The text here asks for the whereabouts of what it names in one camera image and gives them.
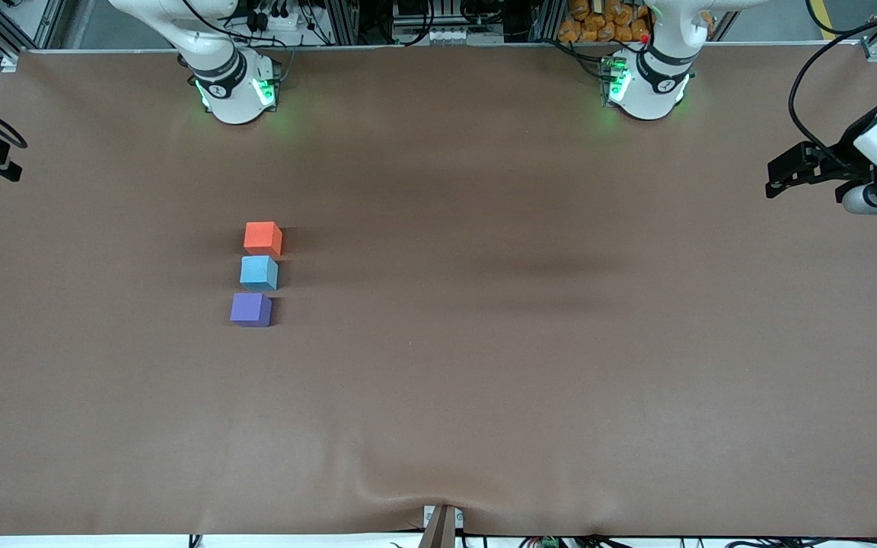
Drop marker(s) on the orange packets pile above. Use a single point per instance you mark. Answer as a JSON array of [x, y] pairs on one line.
[[606, 19]]

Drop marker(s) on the blue foam block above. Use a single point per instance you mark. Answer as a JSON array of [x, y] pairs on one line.
[[258, 272]]

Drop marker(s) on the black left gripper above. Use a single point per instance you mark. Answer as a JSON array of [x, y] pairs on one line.
[[837, 163]]

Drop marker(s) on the table edge clamp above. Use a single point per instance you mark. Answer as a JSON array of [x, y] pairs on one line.
[[442, 525]]

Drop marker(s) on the white terminal block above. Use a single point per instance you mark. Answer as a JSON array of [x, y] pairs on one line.
[[448, 35]]

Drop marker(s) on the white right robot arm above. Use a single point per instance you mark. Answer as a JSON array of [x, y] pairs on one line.
[[233, 99]]

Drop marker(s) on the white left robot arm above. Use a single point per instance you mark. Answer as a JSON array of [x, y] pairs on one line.
[[655, 84]]

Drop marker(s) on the green plug connector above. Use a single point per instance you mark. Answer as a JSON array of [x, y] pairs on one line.
[[549, 542]]

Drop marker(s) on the purple foam block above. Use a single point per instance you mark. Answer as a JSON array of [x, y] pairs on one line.
[[250, 309]]

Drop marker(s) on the white power strip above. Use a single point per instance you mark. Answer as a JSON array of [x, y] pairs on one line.
[[279, 19]]

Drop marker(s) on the brown table cover sheet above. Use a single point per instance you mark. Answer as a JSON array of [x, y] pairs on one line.
[[484, 380]]

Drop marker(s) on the orange foam block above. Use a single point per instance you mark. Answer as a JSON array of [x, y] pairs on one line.
[[262, 237]]

